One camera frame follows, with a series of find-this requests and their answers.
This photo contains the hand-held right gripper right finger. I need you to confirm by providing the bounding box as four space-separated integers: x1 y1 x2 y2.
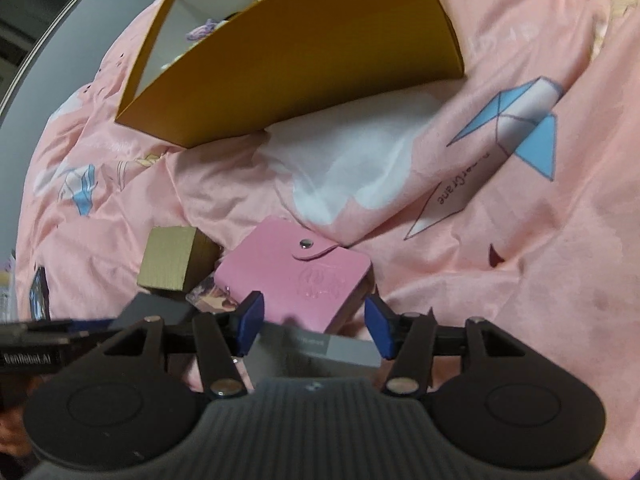
364 296 552 397

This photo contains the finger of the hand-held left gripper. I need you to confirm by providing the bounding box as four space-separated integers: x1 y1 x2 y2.
25 316 122 337

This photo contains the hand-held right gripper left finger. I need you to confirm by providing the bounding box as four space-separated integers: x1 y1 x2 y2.
82 291 266 399

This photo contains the printed anime card pack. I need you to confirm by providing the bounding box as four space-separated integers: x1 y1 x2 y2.
185 280 241 313

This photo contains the pink snap wallet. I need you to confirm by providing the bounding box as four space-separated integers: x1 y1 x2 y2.
214 216 375 335

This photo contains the light grey box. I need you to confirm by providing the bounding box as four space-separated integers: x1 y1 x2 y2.
245 322 383 393

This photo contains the dark grey box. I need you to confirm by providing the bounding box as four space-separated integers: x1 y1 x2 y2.
112 292 201 331

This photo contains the orange cardboard box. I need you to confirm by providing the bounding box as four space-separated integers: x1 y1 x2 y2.
115 0 466 150

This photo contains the crochet bunny plush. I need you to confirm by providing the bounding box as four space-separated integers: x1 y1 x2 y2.
160 17 231 73

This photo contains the gold box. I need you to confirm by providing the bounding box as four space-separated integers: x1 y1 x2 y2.
136 226 221 295

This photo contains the pink printed duvet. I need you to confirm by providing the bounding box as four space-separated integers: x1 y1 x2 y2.
15 0 640 480

